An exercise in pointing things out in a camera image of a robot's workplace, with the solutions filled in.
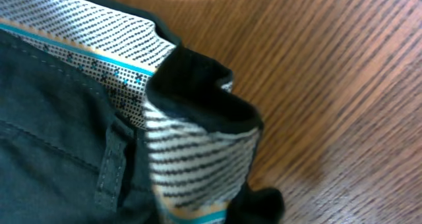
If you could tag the black shorts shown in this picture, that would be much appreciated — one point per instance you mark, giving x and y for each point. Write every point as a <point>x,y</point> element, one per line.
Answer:
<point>106,117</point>

